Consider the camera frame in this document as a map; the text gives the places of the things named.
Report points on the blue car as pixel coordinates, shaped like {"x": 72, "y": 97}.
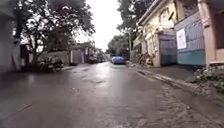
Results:
{"x": 118, "y": 60}

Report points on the wet grey concrete road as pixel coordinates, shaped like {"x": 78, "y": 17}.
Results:
{"x": 100, "y": 96}

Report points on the tall green tree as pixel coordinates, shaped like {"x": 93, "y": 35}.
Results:
{"x": 131, "y": 16}

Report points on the yellow house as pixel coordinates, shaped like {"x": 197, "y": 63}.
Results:
{"x": 156, "y": 30}

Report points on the parked motorcycle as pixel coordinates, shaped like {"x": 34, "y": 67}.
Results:
{"x": 50, "y": 64}

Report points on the concrete kerb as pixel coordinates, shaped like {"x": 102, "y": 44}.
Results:
{"x": 173, "y": 81}

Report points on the large dark tree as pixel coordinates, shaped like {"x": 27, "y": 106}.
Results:
{"x": 53, "y": 26}

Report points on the blue metal gate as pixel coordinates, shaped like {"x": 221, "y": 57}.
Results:
{"x": 190, "y": 41}

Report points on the pink concrete pillar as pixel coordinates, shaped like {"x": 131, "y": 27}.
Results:
{"x": 211, "y": 31}

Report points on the grey building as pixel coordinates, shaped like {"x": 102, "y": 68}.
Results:
{"x": 7, "y": 40}

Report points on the grey wall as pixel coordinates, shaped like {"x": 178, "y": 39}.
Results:
{"x": 63, "y": 56}

